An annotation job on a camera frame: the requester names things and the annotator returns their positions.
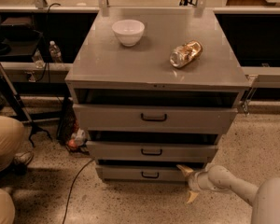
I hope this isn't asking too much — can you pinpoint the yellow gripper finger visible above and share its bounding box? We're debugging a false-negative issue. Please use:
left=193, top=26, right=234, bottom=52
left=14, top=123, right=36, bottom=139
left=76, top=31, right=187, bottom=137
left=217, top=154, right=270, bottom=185
left=176, top=164, right=193, bottom=177
left=187, top=190, right=199, bottom=204

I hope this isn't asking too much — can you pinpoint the clear plastic water bottle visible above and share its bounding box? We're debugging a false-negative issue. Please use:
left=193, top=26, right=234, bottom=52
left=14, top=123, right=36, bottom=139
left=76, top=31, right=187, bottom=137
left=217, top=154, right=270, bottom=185
left=49, top=41, right=63, bottom=63

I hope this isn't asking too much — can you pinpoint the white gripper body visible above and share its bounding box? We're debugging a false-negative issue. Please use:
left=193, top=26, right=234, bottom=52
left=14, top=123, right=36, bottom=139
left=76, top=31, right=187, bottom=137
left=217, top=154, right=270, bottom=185
left=188, top=170, right=209, bottom=192

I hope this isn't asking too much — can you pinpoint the grey sneaker shoe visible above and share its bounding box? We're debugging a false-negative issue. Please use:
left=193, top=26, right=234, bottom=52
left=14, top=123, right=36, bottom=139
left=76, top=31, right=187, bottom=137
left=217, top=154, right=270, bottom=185
left=13, top=151, right=34, bottom=166

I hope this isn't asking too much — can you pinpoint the black floor cable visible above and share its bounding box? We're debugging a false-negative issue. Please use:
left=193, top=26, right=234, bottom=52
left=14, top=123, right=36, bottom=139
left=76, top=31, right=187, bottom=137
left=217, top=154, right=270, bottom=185
left=61, top=158, right=95, bottom=224

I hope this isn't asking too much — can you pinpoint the white ceramic bowl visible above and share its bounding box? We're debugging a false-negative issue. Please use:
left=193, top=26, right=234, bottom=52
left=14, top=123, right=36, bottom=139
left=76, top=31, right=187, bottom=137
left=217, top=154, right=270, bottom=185
left=112, top=20, right=145, bottom=47

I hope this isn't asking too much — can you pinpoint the person's beige knee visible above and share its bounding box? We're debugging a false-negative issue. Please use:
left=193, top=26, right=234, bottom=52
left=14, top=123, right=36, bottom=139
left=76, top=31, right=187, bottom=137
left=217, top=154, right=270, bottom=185
left=0, top=189, right=15, bottom=224

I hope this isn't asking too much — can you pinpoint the grey metal drawer cabinet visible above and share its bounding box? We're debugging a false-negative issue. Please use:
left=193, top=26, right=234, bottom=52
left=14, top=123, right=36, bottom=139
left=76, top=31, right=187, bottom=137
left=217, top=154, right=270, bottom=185
left=65, top=7, right=248, bottom=169

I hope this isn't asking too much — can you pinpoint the black side table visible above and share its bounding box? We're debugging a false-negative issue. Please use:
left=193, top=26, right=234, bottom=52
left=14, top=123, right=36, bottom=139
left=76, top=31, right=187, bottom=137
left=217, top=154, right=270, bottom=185
left=0, top=15, right=42, bottom=62

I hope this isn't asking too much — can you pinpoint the black tripod stand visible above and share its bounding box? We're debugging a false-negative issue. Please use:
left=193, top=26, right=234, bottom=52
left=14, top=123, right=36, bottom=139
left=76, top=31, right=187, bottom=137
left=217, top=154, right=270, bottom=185
left=0, top=63, right=51, bottom=146

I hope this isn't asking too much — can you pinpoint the grey top drawer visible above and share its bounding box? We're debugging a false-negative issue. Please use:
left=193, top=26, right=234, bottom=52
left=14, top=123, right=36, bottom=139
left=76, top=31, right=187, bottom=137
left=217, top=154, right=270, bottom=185
left=73, top=105, right=237, bottom=134

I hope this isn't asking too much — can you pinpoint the red white items pile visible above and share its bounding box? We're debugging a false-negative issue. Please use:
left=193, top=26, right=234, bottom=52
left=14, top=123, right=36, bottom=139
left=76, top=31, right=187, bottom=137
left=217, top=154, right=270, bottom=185
left=66, top=122, right=87, bottom=152

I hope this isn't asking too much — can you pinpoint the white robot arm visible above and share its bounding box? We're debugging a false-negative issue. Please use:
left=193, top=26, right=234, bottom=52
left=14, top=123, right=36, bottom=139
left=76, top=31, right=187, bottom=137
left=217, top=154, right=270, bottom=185
left=177, top=164, right=280, bottom=224

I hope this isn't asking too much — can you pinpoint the grey bottom drawer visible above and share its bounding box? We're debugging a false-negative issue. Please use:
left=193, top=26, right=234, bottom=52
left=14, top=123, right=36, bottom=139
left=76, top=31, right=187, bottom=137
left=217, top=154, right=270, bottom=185
left=96, top=165, right=185, bottom=182

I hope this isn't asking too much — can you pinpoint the grey drawer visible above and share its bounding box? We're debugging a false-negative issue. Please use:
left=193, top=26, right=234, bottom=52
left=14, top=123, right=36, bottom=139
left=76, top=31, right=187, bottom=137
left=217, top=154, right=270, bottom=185
left=86, top=141, right=217, bottom=162
left=96, top=165, right=185, bottom=182
left=73, top=105, right=237, bottom=134

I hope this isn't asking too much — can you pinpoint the grey middle drawer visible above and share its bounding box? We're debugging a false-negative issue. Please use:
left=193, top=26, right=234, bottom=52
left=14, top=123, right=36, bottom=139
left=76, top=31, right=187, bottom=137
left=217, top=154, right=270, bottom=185
left=86, top=141, right=217, bottom=162

